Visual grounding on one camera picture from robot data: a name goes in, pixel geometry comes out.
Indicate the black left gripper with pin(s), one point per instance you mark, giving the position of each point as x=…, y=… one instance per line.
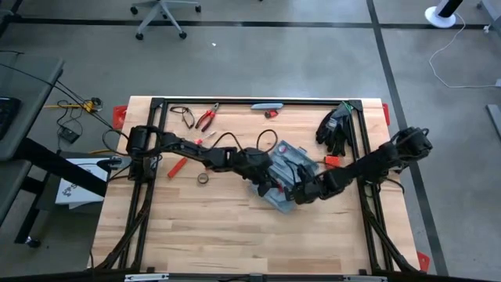
x=259, y=166

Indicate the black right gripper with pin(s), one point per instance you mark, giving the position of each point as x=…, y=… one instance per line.
x=309, y=192

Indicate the red bit holder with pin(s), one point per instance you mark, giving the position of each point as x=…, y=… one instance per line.
x=280, y=189

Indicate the grey plastic tool case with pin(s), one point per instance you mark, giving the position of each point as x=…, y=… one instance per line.
x=303, y=162

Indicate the red plastic box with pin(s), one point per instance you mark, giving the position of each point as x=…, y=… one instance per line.
x=333, y=160

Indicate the red hex key holder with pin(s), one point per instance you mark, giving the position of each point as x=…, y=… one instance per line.
x=271, y=114

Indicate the dark tape roll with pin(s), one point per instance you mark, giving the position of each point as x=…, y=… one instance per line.
x=198, y=178

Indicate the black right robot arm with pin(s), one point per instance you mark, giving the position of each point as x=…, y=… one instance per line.
x=375, y=160

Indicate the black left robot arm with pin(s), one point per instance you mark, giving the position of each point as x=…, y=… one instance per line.
x=188, y=148

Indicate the grey utility knife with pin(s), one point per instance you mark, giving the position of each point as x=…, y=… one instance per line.
x=266, y=106

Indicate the black work gloves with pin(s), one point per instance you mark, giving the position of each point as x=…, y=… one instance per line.
x=332, y=125

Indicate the clear safety glasses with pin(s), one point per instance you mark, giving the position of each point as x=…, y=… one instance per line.
x=189, y=117

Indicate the red corner clamp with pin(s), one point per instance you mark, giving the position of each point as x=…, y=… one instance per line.
x=422, y=261
x=386, y=113
x=119, y=115

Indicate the white printed box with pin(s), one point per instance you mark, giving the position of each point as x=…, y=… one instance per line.
x=74, y=192

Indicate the office chair base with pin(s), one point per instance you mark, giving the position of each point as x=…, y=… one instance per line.
x=160, y=8

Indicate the black power adapter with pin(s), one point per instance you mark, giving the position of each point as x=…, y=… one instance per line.
x=69, y=135

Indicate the grey floor plate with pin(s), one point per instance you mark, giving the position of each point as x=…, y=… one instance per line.
x=495, y=117

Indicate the white round floor stand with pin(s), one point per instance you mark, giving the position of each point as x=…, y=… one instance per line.
x=440, y=20

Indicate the large grey side table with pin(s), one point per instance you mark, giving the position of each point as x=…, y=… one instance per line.
x=31, y=78

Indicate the small grey side table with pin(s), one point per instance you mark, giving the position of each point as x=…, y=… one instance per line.
x=9, y=184

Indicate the black keyboard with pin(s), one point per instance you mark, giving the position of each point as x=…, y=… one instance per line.
x=8, y=115

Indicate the grey furniture corner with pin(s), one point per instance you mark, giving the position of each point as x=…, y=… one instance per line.
x=494, y=9

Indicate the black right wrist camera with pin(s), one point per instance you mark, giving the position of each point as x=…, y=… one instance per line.
x=289, y=194

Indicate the black metal rig frame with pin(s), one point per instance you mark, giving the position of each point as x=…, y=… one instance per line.
x=254, y=101

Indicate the silver frame bracket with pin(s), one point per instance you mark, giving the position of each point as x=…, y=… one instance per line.
x=366, y=279
x=146, y=277

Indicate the silver arm base bracket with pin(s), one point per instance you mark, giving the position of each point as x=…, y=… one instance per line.
x=119, y=161

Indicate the black desk leg frame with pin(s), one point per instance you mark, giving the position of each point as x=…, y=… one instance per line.
x=58, y=166

